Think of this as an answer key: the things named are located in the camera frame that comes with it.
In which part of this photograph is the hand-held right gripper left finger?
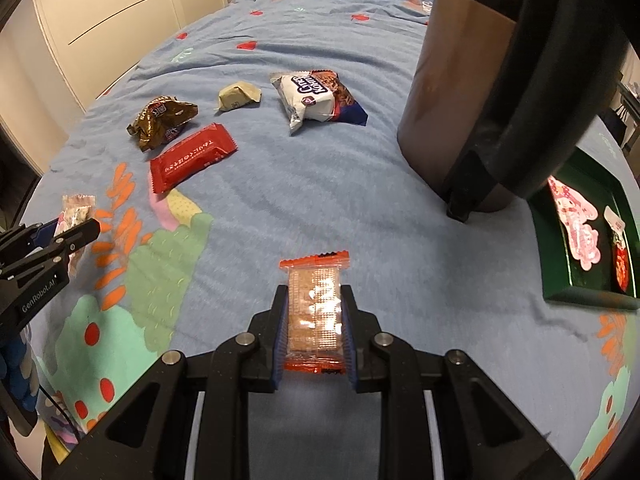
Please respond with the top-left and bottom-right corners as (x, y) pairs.
(42, 285), (291, 480)

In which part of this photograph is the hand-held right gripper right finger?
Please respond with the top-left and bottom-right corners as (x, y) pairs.
(340, 284), (576, 480)

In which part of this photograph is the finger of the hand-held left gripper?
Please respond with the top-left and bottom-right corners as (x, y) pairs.
(0, 217), (101, 286)
(0, 224), (56, 263)

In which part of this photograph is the small clear candy packet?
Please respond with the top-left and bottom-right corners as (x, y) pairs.
(52, 193), (97, 281)

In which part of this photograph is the orange-edged clear wafer packet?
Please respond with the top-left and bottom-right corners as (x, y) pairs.
(279, 250), (351, 376)

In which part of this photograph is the brown foil snack packet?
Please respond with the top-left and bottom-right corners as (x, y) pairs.
(126, 96), (199, 152)

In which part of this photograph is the green tray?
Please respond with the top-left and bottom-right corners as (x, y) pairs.
(530, 147), (640, 310)

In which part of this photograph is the pink cartoon-shaped packet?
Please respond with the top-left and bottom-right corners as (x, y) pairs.
(547, 176), (601, 271)

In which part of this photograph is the red white-label snack packet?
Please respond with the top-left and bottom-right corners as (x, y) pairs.
(604, 206), (632, 293)

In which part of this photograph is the person's left hand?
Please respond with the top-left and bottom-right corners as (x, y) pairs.
(0, 332), (38, 416)

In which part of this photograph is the small tan candy packet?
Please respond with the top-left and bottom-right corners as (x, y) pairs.
(217, 81), (262, 112)

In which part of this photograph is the white wardrobe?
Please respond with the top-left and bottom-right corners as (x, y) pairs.
(30, 0), (261, 106)

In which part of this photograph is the white cookie packet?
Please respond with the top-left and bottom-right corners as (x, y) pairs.
(270, 70), (369, 135)

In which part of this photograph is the black electric kettle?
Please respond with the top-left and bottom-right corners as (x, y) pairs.
(396, 0), (633, 223)

